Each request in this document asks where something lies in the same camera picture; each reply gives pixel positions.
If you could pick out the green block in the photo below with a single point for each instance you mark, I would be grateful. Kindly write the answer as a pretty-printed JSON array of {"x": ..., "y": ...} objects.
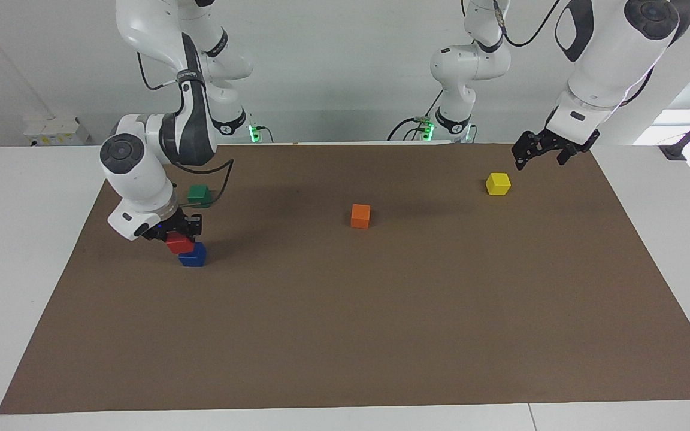
[{"x": 199, "y": 193}]

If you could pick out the blue block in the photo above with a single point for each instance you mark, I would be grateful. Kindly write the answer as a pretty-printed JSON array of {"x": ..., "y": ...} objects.
[{"x": 195, "y": 256}]

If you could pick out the brown table mat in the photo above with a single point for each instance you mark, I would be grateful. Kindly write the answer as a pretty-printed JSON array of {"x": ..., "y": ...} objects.
[{"x": 345, "y": 311}]

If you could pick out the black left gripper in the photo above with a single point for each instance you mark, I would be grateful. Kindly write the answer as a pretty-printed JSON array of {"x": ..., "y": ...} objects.
[{"x": 569, "y": 139}]

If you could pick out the red block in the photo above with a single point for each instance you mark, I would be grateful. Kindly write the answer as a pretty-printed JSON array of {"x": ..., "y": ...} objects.
[{"x": 178, "y": 243}]

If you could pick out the yellow block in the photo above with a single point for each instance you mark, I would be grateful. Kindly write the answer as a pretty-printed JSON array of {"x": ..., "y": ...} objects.
[{"x": 498, "y": 184}]

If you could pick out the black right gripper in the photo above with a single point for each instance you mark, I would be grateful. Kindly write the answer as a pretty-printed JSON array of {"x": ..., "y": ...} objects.
[{"x": 174, "y": 226}]

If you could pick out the orange block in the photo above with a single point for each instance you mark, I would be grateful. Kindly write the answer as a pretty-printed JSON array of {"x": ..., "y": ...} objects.
[{"x": 360, "y": 216}]

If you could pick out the white box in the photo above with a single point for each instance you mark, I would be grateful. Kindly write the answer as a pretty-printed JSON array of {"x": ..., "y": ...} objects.
[{"x": 54, "y": 130}]

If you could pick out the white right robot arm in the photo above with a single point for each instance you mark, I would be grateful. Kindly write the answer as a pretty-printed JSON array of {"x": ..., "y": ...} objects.
[{"x": 171, "y": 120}]

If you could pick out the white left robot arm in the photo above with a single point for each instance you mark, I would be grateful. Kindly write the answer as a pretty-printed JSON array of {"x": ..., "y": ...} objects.
[{"x": 608, "y": 54}]

